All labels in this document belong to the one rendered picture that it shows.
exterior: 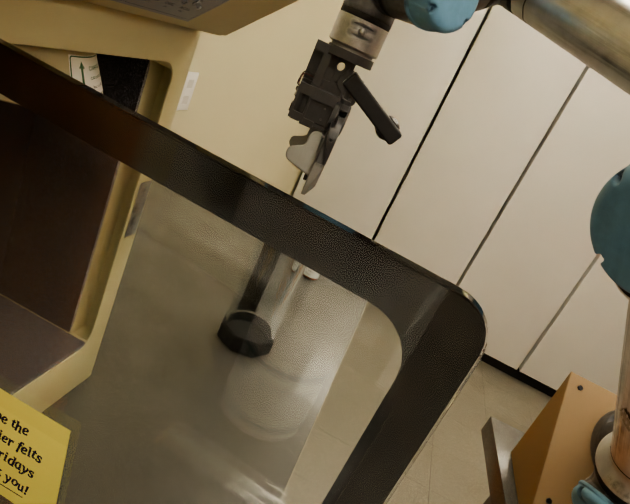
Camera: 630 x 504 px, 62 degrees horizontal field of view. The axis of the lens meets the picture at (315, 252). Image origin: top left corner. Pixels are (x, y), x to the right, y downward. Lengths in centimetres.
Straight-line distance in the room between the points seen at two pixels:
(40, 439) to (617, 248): 45
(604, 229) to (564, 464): 53
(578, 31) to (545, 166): 272
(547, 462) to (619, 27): 63
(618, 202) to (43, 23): 45
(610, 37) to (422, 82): 270
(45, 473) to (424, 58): 315
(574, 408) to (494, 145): 250
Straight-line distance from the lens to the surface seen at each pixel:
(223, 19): 53
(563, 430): 98
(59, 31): 43
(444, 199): 338
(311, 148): 78
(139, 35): 51
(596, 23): 68
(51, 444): 35
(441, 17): 68
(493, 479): 103
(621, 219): 50
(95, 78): 53
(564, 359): 378
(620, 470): 74
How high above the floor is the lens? 145
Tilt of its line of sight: 21 degrees down
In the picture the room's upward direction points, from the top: 25 degrees clockwise
